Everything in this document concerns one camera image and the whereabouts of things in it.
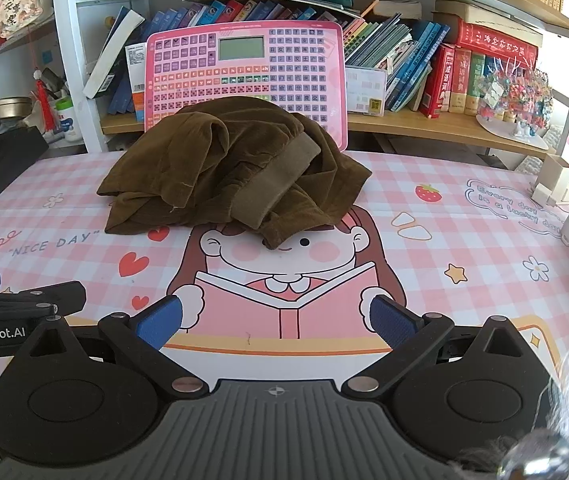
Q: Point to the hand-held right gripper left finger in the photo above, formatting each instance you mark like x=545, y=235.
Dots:
x=159, y=322

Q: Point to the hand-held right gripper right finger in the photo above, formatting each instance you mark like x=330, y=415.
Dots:
x=392, y=320

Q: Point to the brown velvet shorts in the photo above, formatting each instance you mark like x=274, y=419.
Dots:
x=189, y=170

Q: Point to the white jar with green lid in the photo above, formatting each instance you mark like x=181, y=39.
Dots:
x=67, y=122

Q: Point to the round metal tin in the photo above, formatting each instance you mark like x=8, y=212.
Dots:
x=9, y=107

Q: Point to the red glue bottle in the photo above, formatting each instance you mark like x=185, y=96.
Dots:
x=44, y=97

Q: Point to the shiny metal button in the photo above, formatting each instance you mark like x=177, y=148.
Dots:
x=534, y=457

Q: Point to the white desk holder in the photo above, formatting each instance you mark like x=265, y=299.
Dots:
x=556, y=175

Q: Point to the white barcode box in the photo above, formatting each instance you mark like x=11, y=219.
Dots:
x=364, y=90

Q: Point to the white and orange box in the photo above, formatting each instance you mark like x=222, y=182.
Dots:
x=137, y=75

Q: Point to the white and wood bookshelf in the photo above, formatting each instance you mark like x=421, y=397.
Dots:
x=72, y=60

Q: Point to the row of colourful books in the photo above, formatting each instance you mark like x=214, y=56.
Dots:
x=414, y=75

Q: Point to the white leaning book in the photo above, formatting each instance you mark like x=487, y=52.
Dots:
x=114, y=50

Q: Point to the colourful candy ornament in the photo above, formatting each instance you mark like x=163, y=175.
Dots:
x=509, y=90

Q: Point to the pink learning tablet toy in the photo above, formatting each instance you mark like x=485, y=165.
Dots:
x=294, y=75

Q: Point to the thick red book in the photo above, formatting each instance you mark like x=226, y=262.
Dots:
x=494, y=45

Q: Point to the worn paperback book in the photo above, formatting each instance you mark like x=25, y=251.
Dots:
x=394, y=10

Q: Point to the thick beige book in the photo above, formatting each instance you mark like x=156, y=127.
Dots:
x=489, y=17

